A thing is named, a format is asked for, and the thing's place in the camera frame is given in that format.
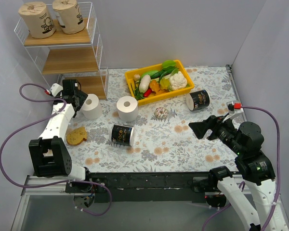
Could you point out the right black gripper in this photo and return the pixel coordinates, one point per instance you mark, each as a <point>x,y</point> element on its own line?
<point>213,128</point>

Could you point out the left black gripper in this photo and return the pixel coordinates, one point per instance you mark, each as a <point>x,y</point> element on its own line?
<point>77,96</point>

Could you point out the white toilet paper roll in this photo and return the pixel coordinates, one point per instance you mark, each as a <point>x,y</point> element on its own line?
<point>91,107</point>
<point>127,108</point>

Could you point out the black roll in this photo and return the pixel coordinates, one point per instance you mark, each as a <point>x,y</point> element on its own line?
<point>197,100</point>
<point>122,134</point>

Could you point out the brown paper roll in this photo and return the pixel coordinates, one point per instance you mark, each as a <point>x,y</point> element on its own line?
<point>37,19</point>
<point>68,15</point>

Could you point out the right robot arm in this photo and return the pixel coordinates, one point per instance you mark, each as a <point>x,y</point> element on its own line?
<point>255,168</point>

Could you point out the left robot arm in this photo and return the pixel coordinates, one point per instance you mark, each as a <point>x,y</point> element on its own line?
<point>49,154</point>

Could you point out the toast bread slice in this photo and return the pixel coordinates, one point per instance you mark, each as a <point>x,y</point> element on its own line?
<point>77,136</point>

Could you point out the yellow plastic bin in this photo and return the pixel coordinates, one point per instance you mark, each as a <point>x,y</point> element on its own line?
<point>151,99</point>

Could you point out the floral table mat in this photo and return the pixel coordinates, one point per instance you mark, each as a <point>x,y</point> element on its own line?
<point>160,145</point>

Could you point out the green herb sprig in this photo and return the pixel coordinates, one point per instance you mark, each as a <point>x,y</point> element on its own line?
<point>135,90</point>

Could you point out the small mushroom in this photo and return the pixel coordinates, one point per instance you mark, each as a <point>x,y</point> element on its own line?
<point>136,77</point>

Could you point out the white cauliflower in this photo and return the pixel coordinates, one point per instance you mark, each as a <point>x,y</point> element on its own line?
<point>177,81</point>

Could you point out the white radish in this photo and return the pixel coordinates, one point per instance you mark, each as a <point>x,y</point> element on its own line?
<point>144,83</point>

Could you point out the red chili pepper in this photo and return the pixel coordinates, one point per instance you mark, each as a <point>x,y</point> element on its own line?
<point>147,93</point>

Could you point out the orange yellow pepper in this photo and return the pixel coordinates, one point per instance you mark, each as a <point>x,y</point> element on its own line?
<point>154,86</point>

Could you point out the green cucumber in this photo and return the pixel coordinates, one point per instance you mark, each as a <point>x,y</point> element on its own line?
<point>157,74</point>

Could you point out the green leafy vegetable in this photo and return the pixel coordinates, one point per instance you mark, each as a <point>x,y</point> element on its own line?
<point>168,64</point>

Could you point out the white wire wooden shelf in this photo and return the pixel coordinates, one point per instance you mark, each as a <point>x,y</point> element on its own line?
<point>80,56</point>

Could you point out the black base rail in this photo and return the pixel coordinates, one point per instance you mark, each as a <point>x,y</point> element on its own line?
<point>191,187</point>

